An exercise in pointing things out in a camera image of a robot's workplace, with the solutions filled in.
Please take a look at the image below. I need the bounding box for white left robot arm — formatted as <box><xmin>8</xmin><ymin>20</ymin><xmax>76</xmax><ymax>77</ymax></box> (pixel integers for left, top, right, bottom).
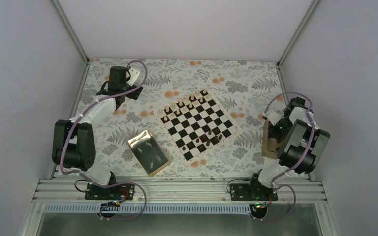
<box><xmin>52</xmin><ymin>65</ymin><xmax>143</xmax><ymax>199</ymax></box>

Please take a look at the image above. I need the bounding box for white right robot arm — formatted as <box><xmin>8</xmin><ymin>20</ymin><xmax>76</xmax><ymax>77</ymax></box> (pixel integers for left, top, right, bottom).
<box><xmin>247</xmin><ymin>97</ymin><xmax>330</xmax><ymax>200</ymax></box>

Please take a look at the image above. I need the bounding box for gold tin right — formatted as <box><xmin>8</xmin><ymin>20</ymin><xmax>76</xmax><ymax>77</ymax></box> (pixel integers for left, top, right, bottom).
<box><xmin>261</xmin><ymin>121</ymin><xmax>282</xmax><ymax>159</ymax></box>

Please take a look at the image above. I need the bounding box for gold tin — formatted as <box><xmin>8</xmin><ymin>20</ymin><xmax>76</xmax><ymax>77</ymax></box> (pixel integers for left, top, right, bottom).
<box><xmin>127</xmin><ymin>130</ymin><xmax>170</xmax><ymax>177</ymax></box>
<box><xmin>261</xmin><ymin>121</ymin><xmax>282</xmax><ymax>159</ymax></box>

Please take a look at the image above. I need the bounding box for floral patterned table mat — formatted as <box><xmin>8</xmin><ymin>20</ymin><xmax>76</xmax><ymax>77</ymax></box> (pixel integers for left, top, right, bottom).
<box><xmin>78</xmin><ymin>59</ymin><xmax>299</xmax><ymax>178</ymax></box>

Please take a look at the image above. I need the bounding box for gold tin left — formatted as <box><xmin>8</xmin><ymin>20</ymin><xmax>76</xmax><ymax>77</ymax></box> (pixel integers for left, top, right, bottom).
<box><xmin>127</xmin><ymin>130</ymin><xmax>170</xmax><ymax>177</ymax></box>

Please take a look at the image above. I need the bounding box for black and white chessboard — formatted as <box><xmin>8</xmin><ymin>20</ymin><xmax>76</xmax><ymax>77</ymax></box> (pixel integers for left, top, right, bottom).
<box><xmin>154</xmin><ymin>89</ymin><xmax>243</xmax><ymax>164</ymax></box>

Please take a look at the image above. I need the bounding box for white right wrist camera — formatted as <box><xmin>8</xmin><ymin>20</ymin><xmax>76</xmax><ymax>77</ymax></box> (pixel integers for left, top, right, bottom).
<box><xmin>264</xmin><ymin>110</ymin><xmax>282</xmax><ymax>126</ymax></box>

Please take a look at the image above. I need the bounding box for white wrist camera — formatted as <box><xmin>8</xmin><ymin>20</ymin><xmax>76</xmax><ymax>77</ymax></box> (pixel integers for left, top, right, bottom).
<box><xmin>127</xmin><ymin>67</ymin><xmax>141</xmax><ymax>86</ymax></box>
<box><xmin>264</xmin><ymin>110</ymin><xmax>282</xmax><ymax>126</ymax></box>

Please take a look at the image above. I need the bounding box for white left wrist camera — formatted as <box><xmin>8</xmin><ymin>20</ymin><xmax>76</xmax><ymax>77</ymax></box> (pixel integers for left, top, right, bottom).
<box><xmin>127</xmin><ymin>67</ymin><xmax>141</xmax><ymax>86</ymax></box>

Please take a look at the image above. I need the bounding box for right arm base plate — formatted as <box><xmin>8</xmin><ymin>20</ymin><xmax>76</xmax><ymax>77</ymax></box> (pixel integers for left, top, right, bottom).
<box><xmin>229</xmin><ymin>183</ymin><xmax>278</xmax><ymax>201</ymax></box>

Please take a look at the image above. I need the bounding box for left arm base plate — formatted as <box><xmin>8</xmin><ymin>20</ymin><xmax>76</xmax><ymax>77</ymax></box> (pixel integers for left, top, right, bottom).
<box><xmin>84</xmin><ymin>183</ymin><xmax>135</xmax><ymax>201</ymax></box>

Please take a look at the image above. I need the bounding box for aluminium rail frame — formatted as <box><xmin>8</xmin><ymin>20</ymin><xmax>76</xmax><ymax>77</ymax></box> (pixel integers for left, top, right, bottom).
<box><xmin>21</xmin><ymin>177</ymin><xmax>338</xmax><ymax>236</ymax></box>

